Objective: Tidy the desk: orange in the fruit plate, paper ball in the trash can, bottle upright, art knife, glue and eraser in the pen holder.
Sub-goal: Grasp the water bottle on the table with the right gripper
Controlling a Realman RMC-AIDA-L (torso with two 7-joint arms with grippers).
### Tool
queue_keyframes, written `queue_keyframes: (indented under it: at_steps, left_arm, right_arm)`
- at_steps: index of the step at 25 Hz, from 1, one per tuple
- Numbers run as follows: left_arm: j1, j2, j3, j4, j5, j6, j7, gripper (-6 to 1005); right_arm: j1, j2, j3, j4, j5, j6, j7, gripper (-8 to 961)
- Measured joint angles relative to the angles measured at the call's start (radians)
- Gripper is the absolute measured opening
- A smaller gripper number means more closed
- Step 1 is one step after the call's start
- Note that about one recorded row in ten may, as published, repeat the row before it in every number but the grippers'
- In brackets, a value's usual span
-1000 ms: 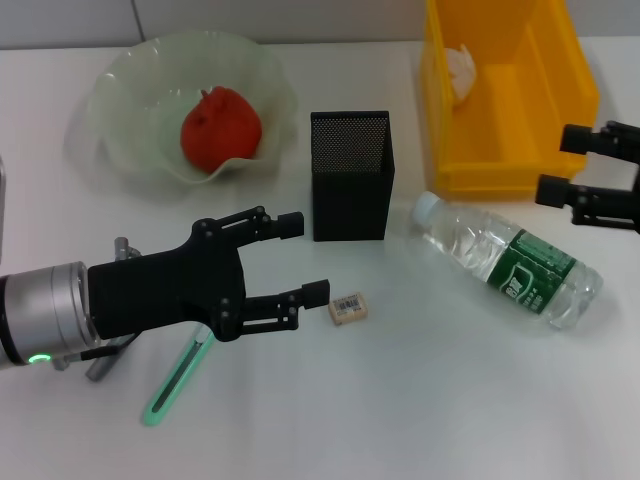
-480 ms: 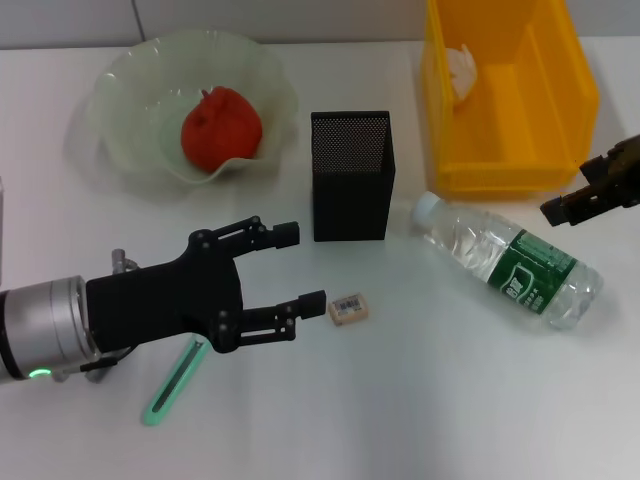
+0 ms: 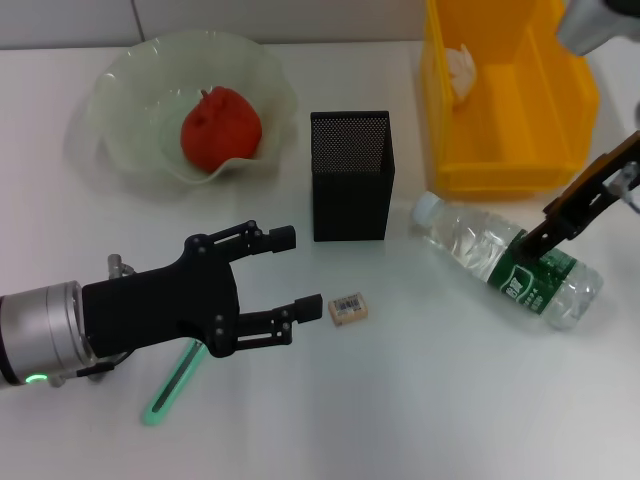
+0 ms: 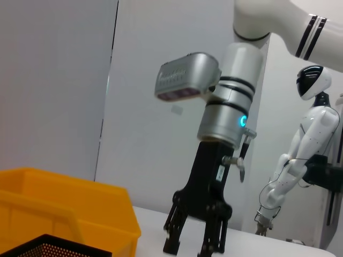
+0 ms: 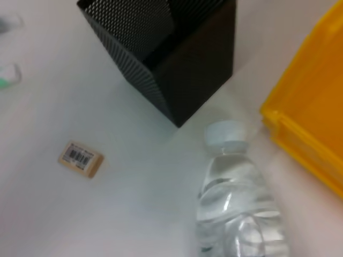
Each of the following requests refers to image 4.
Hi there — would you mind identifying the white humanoid robot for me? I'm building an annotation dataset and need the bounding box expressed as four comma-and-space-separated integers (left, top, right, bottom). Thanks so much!
253, 65, 340, 237

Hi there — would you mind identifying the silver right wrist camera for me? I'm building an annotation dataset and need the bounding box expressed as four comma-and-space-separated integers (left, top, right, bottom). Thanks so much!
154, 52, 222, 102

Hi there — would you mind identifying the right gripper cable with connectors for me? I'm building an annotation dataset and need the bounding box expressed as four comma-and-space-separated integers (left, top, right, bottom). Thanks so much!
221, 127, 258, 184

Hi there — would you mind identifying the yellow plastic bin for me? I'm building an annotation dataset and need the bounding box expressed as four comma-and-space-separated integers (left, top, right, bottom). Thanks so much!
0, 167, 142, 257

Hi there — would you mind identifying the black robot stand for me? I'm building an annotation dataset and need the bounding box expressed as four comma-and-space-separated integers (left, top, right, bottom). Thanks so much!
302, 154, 343, 228

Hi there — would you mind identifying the black mesh pen holder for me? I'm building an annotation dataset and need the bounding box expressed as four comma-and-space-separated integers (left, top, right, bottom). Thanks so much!
0, 234, 113, 257

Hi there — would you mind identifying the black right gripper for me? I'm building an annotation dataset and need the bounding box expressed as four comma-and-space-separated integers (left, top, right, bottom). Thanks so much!
162, 140, 237, 257

